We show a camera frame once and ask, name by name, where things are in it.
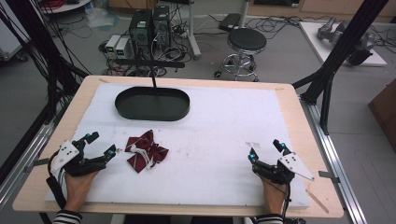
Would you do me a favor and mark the person's left hand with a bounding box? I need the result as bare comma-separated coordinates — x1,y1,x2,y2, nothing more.
63,169,101,213

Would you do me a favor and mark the person's right hand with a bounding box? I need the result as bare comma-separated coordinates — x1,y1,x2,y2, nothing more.
260,176,288,217

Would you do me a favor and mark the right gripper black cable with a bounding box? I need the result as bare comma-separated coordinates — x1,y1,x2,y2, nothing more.
280,182,292,224

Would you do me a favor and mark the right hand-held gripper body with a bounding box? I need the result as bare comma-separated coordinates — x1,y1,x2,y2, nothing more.
251,151,316,186

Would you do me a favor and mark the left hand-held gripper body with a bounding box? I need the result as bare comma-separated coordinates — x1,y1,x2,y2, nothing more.
49,139,108,178

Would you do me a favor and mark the clear plastic bag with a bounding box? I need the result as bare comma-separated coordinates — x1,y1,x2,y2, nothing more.
84,2,120,30

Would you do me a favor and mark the light wooden table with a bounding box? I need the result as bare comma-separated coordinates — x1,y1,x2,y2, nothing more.
12,75,345,219

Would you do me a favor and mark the white foam mat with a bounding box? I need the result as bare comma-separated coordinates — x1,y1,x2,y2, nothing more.
44,81,311,210

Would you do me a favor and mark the round white table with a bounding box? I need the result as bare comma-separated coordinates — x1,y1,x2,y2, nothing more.
39,0,93,15

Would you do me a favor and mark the white floor board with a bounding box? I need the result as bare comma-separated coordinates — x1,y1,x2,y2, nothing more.
298,21,388,67

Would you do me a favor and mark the black round stool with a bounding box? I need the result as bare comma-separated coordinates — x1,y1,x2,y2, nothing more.
213,27,268,83

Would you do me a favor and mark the dark red striped bow tie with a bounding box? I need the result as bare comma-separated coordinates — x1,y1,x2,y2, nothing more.
124,129,170,175

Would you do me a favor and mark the black oval tray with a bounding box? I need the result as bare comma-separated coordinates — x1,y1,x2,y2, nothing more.
114,86,191,122

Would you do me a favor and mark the black T-shaped stand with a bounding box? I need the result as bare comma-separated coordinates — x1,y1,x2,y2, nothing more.
115,58,187,98

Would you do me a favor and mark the thin wooden stick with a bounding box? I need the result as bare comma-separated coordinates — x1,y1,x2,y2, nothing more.
305,188,331,215

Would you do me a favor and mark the black metal frame post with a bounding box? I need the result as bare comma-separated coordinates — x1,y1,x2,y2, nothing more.
291,0,390,136

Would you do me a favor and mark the black frame with cable bundle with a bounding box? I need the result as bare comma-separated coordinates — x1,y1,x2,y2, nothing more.
0,0,92,126

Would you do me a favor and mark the grey metal clamp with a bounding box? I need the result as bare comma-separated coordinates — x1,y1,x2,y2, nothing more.
23,157,51,174
318,170,341,185

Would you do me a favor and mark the flat black box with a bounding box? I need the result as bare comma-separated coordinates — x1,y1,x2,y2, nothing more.
218,12,242,33

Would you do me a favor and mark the small white power unit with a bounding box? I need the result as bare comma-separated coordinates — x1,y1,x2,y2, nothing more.
105,34,122,59
115,37,132,61

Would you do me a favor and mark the white desk leg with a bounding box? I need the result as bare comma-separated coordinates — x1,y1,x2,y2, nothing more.
186,0,202,61

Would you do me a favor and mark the aluminium rail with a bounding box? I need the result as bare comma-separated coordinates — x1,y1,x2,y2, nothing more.
0,104,69,210
299,95,369,224

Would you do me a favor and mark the black computer tower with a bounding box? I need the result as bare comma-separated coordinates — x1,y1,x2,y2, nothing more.
128,8,154,56
151,5,172,50

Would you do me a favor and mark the brown wooden cabinet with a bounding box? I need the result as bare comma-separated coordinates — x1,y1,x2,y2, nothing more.
367,78,396,145

